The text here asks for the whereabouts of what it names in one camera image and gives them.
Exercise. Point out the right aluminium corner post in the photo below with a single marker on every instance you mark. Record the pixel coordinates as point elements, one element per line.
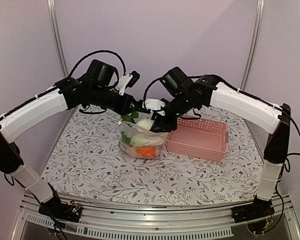
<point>257,25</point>

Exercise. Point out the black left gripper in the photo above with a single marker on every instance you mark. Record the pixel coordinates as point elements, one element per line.
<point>124,108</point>

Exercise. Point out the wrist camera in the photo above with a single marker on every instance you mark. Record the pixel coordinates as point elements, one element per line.
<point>153,104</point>
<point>127,81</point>

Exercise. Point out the white oblong vegetable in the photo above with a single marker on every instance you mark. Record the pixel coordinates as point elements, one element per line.
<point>142,140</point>
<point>145,123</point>

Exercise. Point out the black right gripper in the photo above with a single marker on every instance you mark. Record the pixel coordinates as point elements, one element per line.
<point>166,126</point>

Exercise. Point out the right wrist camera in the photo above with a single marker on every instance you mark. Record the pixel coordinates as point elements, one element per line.
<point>153,104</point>

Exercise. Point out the white oblong vegetable front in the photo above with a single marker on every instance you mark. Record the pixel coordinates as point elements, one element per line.
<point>142,140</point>

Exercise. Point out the aluminium front rail frame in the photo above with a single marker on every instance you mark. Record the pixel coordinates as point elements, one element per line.
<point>106,220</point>

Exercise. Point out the aluminium corner post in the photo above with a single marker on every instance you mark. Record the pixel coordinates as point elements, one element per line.
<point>257,25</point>
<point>57,37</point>

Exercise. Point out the orange crinkled fruit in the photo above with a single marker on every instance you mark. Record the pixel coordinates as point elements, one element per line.
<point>146,151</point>

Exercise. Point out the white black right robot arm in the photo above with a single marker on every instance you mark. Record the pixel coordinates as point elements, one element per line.
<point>213,91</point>

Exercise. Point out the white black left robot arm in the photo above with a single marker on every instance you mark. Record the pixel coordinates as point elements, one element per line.
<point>22,120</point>

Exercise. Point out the left aluminium corner post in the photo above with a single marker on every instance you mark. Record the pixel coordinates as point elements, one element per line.
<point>57,37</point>

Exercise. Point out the pink perforated plastic basket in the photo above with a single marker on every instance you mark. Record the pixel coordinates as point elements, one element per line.
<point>202,138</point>

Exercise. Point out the clear zip top bag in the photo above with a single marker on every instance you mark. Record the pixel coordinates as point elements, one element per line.
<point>133,129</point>

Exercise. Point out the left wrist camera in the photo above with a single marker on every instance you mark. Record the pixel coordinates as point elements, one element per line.
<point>127,81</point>

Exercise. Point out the green leafy vegetable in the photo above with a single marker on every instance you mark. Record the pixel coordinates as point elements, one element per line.
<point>131,117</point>
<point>125,139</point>

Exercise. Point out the floral patterned table mat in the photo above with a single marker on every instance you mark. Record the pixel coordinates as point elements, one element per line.
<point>87,161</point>

